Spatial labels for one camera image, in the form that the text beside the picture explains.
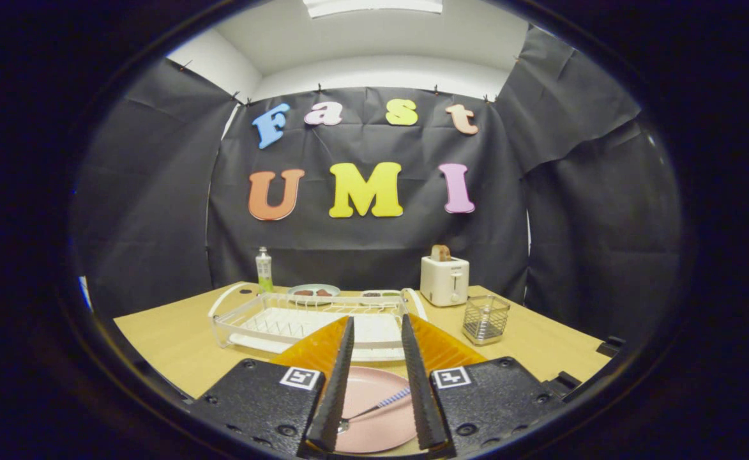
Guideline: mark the pink plate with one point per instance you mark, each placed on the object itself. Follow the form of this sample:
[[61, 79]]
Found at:
[[374, 428]]

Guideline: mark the black backdrop cloth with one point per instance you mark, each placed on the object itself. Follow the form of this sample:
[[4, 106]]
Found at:
[[361, 249]]

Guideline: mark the white dish rack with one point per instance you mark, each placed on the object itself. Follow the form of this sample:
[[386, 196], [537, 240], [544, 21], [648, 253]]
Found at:
[[377, 332]]

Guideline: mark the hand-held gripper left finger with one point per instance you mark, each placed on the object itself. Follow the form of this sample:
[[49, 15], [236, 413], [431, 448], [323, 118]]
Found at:
[[339, 396]]

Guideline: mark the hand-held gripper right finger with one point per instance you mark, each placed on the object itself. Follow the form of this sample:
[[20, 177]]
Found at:
[[422, 402]]

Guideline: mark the white and blue panel edge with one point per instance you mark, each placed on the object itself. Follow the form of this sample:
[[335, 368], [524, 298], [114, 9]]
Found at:
[[85, 292]]

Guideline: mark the green and white bottle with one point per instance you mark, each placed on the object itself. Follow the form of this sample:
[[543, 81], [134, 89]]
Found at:
[[264, 271]]

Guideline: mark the brown food pieces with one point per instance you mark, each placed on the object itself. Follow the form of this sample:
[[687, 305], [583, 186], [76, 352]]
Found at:
[[323, 292]]

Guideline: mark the ceiling light panel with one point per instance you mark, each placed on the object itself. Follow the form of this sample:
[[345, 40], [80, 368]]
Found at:
[[374, 6]]

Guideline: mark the brown bread slice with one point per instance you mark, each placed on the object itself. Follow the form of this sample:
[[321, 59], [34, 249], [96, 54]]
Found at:
[[440, 252]]

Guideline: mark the light blue plate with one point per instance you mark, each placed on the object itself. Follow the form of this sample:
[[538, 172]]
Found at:
[[313, 287]]

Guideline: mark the white compartment tray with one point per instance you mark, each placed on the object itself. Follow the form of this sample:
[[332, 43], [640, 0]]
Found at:
[[380, 292]]

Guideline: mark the white toaster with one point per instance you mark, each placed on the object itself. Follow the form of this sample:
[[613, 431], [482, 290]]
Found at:
[[441, 284]]

